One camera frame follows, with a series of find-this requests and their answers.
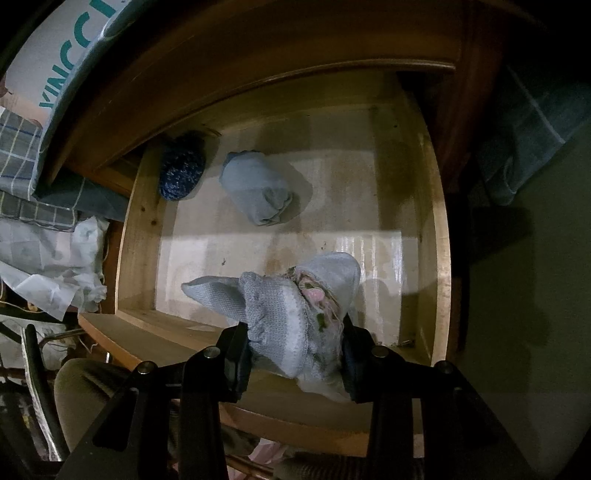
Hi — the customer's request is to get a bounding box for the blue checked cloth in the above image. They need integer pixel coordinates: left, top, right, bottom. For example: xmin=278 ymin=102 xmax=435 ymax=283
xmin=32 ymin=0 xmax=583 ymax=222

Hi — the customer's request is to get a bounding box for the person's left leg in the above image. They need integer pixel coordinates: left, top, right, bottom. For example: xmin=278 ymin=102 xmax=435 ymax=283
xmin=54 ymin=359 xmax=139 ymax=462

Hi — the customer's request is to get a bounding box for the white drawer liner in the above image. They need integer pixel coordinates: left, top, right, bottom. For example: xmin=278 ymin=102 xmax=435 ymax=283
xmin=154 ymin=111 xmax=407 ymax=324

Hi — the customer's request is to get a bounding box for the wooden nightstand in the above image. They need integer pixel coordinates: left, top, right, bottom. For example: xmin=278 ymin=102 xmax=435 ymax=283
xmin=41 ymin=0 xmax=509 ymax=356

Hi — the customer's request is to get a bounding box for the light blue underwear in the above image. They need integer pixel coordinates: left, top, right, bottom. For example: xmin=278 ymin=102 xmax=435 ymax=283
xmin=219 ymin=150 xmax=295 ymax=227

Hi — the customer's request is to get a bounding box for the person's right leg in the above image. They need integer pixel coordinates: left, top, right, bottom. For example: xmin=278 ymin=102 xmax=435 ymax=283
xmin=272 ymin=452 xmax=426 ymax=480

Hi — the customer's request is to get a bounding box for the white floral underwear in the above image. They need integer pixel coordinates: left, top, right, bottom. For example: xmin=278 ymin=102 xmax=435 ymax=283
xmin=181 ymin=251 xmax=362 ymax=404

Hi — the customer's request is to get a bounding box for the white crumpled cloth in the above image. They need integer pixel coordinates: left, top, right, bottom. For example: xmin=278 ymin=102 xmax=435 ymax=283
xmin=0 ymin=215 xmax=109 ymax=319

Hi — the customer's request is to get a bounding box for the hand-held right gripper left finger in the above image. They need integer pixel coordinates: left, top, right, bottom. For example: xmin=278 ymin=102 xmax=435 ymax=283
xmin=58 ymin=322 xmax=254 ymax=480

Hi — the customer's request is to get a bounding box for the dark blue speckled underwear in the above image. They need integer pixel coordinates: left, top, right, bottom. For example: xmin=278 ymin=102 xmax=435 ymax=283
xmin=158 ymin=130 xmax=206 ymax=201

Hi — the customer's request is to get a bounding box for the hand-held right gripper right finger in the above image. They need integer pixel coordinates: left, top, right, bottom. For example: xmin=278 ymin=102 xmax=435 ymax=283
xmin=341 ymin=318 xmax=527 ymax=480

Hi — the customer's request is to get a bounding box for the person's leg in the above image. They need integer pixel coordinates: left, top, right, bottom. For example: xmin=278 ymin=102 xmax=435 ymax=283
xmin=54 ymin=359 xmax=139 ymax=462
xmin=272 ymin=452 xmax=426 ymax=480

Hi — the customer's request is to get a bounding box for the wooden drawer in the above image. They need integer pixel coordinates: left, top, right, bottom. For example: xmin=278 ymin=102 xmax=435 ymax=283
xmin=78 ymin=69 xmax=453 ymax=457

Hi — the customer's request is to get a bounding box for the white shoe box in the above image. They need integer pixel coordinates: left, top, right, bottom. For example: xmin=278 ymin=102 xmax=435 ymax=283
xmin=0 ymin=0 xmax=130 ymax=125

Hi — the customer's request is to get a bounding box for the grey plaid cloth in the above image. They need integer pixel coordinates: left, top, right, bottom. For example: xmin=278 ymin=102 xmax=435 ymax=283
xmin=0 ymin=108 xmax=77 ymax=227

